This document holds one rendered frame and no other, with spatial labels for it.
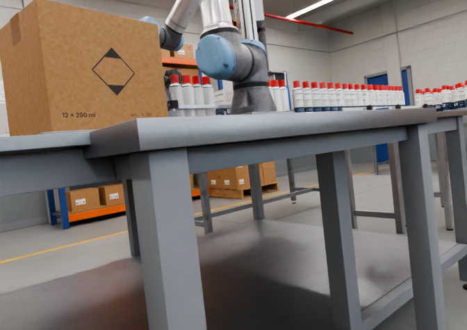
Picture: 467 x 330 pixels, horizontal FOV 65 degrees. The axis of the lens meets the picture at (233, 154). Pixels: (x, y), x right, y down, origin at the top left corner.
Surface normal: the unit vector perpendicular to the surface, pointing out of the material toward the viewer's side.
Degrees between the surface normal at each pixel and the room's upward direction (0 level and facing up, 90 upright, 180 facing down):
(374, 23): 90
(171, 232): 90
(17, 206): 90
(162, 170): 90
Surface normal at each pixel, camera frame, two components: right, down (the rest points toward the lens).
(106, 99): 0.75, -0.07
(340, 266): -0.76, 0.10
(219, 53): -0.53, 0.20
